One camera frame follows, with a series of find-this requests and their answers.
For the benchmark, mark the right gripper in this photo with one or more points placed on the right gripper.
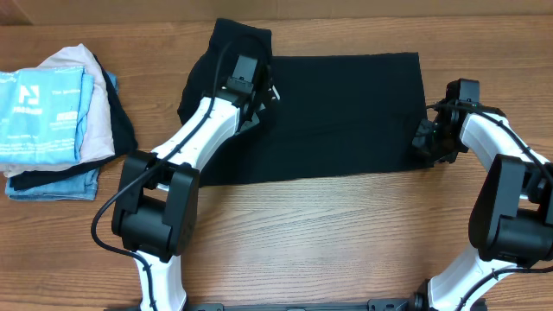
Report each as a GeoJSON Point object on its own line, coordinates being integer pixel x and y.
{"type": "Point", "coordinates": [421, 147]}

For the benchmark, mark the black t-shirt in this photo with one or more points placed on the black t-shirt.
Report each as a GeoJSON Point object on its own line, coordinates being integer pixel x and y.
{"type": "Point", "coordinates": [337, 115]}

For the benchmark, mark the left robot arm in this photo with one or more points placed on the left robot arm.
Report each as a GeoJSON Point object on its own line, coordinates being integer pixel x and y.
{"type": "Point", "coordinates": [156, 212]}

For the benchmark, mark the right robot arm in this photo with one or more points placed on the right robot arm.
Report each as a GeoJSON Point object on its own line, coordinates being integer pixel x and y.
{"type": "Point", "coordinates": [510, 226]}

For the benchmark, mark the black folded shirt in stack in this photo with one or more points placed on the black folded shirt in stack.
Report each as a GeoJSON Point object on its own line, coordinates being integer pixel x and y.
{"type": "Point", "coordinates": [123, 138]}

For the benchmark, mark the beige folded shirt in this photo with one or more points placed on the beige folded shirt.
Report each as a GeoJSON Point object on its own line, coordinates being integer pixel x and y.
{"type": "Point", "coordinates": [77, 56]}

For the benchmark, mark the blue denim folded garment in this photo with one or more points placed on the blue denim folded garment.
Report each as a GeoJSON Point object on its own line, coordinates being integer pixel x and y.
{"type": "Point", "coordinates": [65, 188]}

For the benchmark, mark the light blue printed folded shirt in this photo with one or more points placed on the light blue printed folded shirt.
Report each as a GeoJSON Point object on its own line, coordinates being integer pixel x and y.
{"type": "Point", "coordinates": [43, 115]}

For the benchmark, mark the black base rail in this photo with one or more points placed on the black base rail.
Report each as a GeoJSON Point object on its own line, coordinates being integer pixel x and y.
{"type": "Point", "coordinates": [371, 305]}

